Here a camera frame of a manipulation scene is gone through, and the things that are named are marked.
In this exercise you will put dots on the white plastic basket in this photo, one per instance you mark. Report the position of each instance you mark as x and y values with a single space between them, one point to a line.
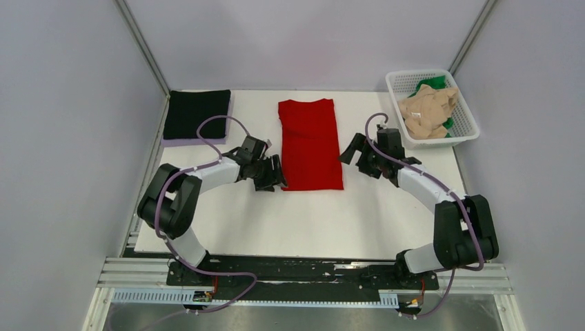
431 111

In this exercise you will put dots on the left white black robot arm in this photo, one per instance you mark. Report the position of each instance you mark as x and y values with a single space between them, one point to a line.
170 200

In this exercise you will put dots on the folded black t shirt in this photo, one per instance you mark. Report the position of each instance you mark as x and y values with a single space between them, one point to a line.
188 110

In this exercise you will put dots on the aluminium frame rail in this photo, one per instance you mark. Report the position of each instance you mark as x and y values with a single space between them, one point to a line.
151 273

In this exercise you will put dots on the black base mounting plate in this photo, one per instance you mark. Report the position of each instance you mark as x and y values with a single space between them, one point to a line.
299 279

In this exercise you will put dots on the beige t shirt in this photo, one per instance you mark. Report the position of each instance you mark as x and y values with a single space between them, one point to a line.
427 112

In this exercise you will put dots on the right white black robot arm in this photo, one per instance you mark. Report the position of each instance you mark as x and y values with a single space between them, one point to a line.
464 235

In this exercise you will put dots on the folded lavender t shirt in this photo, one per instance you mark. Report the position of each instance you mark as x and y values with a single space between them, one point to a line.
215 131

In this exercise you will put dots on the green t shirt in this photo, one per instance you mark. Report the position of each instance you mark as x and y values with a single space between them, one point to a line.
432 83

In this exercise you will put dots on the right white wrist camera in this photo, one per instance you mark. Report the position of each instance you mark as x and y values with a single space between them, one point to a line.
382 125

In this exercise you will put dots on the red t shirt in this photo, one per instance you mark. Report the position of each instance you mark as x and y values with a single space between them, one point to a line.
310 145

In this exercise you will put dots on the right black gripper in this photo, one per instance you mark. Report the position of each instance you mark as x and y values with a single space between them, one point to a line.
357 145

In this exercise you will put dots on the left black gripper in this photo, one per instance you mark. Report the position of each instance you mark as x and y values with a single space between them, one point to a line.
274 176

